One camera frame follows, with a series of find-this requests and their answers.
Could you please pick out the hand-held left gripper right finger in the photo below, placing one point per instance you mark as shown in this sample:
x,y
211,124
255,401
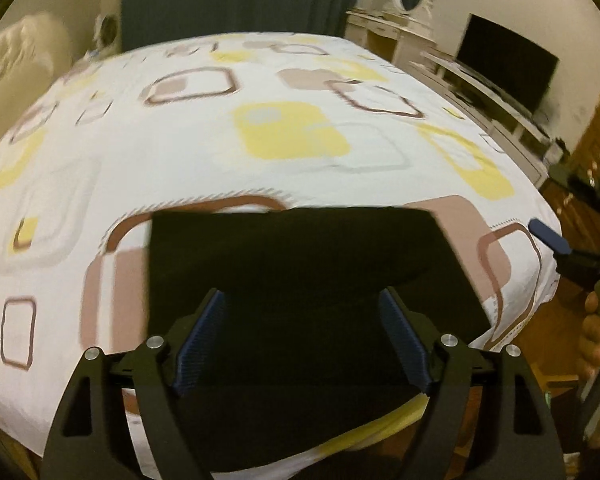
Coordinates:
x,y
402,345

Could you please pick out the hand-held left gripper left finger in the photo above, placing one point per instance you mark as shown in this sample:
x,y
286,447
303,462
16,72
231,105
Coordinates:
x,y
200,345

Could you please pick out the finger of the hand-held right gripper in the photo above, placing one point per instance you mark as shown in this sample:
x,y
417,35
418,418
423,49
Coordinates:
x,y
585,185
550,235

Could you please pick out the black pants with studs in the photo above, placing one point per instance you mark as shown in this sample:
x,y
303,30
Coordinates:
x,y
300,260

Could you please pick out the person's right hand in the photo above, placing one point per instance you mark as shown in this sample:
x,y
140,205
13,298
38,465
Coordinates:
x,y
594,332

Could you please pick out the white television stand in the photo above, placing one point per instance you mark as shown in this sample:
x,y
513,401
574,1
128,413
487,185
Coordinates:
x,y
500,110

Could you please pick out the black flat television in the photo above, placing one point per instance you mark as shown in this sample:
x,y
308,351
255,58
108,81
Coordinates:
x,y
505,65

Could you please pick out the printed white bed sheet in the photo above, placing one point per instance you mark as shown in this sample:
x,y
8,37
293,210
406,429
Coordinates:
x,y
280,170

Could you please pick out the white dressing table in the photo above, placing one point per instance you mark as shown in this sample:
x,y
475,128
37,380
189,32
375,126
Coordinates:
x,y
380,35

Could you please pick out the cream tufted bed headboard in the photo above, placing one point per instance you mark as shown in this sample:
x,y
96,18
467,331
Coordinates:
x,y
15,65

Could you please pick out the dark teal curtain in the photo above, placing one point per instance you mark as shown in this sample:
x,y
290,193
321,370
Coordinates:
x,y
240,0

